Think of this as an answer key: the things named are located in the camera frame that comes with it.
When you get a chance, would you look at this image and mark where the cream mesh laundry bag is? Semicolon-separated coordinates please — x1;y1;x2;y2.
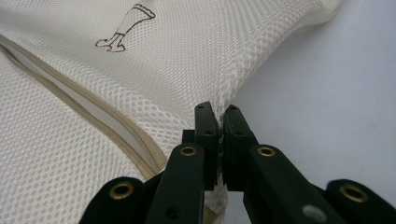
0;0;346;224

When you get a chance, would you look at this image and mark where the white table mat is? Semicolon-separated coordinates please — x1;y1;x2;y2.
223;0;396;224

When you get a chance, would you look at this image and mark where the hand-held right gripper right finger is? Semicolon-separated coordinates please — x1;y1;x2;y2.
221;105;348;224

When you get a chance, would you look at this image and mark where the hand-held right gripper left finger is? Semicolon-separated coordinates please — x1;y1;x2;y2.
145;101;219;224

